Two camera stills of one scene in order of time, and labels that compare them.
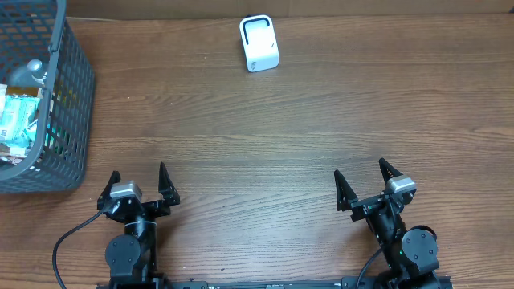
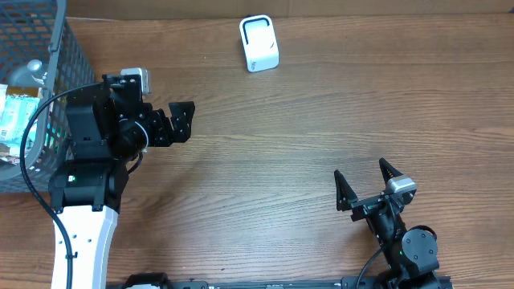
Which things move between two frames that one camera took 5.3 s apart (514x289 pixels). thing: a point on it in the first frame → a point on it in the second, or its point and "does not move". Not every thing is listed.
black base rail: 353,283 does not move
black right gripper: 365,206 does not move
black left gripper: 143,205 → 159,128
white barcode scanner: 259,42 does not move
